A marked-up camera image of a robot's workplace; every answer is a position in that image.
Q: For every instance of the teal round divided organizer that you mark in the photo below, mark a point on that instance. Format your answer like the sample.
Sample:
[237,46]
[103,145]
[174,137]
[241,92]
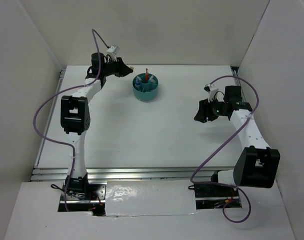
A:
[144,94]

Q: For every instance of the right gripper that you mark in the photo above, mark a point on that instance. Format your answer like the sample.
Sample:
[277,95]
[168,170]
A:
[205,111]

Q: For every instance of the clear glue bottle blue cap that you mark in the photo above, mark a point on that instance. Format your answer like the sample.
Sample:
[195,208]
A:
[137,82]

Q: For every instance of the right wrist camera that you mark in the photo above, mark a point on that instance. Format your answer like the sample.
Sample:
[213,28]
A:
[212,90]

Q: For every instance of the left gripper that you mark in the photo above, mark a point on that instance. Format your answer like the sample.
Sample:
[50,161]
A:
[122,70]

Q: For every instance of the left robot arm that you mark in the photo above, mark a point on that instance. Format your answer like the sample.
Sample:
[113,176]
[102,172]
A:
[75,116]

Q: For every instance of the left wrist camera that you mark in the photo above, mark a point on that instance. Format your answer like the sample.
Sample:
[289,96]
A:
[112,52]

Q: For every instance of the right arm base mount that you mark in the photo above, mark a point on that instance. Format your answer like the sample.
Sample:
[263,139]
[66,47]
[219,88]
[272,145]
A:
[209,196]

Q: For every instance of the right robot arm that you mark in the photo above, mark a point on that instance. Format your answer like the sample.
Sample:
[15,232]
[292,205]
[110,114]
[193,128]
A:
[258,162]

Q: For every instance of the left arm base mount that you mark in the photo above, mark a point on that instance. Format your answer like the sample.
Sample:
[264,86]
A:
[93,201]

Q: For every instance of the aluminium rail frame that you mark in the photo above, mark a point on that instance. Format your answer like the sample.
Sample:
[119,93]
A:
[132,139]

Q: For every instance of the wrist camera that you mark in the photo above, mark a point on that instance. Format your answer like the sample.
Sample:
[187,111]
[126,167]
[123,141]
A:
[212,90]
[112,52]

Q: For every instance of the red pen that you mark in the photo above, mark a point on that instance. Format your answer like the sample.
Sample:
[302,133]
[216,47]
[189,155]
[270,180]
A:
[147,75]

